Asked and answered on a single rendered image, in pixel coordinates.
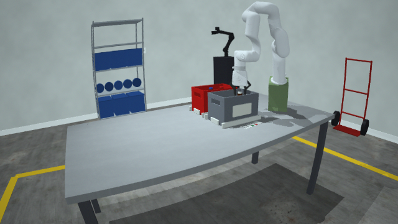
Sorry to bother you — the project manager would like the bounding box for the white paper strip with colored squares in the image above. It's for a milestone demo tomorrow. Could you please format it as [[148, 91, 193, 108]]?
[[241, 121, 262, 129]]

